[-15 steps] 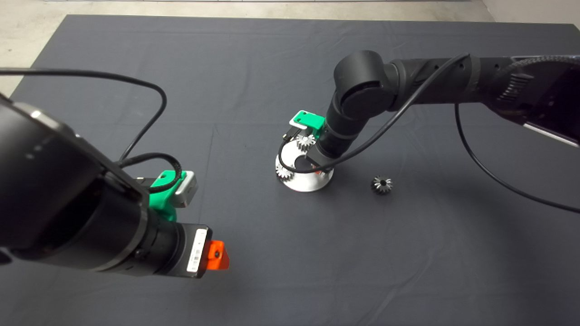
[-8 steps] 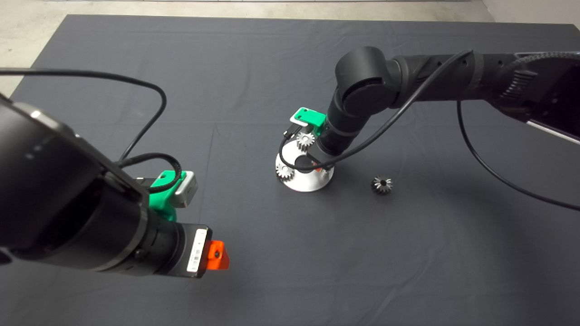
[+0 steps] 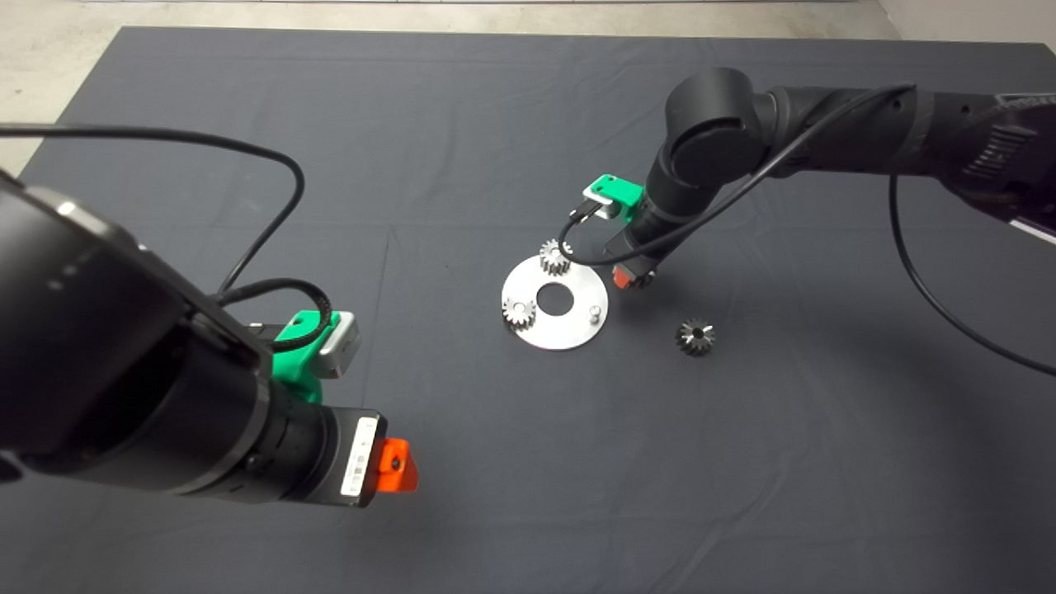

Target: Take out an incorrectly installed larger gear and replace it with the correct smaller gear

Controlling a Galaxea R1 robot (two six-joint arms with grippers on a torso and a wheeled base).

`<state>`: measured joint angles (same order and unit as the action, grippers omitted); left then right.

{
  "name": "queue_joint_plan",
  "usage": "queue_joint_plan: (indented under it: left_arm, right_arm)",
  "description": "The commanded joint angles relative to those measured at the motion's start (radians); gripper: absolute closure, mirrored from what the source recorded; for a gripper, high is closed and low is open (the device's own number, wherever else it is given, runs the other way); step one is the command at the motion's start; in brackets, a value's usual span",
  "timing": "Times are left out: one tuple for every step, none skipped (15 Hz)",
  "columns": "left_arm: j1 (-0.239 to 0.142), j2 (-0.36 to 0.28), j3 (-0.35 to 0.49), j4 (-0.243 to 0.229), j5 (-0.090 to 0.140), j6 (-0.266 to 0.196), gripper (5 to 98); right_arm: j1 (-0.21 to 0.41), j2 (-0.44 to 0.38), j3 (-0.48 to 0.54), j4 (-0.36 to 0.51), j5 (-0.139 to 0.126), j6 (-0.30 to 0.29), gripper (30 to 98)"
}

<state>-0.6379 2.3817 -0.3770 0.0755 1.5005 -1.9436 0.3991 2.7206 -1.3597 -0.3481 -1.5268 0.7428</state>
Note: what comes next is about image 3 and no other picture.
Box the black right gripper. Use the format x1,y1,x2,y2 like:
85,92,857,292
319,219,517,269
606,224,661,290

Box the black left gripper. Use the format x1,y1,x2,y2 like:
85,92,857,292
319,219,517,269
313,404,418,507

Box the dark steel gear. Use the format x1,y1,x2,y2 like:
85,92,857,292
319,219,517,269
676,318,716,356

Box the small steel gear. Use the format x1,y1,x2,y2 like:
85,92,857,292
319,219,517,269
539,238,573,277
502,297,538,332

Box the round metal plate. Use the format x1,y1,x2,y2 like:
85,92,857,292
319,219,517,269
502,255,610,351

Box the dark grey table cloth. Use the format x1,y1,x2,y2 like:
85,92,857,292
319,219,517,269
0,27,1056,594

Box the black right camera cable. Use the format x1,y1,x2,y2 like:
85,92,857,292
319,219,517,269
558,82,1056,378

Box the black camera cable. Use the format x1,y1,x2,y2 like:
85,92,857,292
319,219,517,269
558,82,1056,378
0,122,332,354

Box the silver right camera box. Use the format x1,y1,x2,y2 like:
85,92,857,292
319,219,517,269
583,186,621,220

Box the silver camera box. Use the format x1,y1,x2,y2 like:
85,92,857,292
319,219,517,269
583,186,621,220
318,312,361,380

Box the green right camera mount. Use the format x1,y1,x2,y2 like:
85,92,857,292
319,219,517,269
596,175,644,222

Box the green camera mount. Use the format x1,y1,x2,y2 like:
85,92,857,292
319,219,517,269
271,309,339,405
596,175,644,222

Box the silver left camera box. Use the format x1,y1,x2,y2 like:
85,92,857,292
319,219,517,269
318,312,361,380

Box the green left camera mount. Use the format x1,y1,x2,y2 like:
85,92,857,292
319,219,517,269
271,309,339,405

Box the black left camera cable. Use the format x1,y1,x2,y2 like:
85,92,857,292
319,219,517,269
0,122,332,354

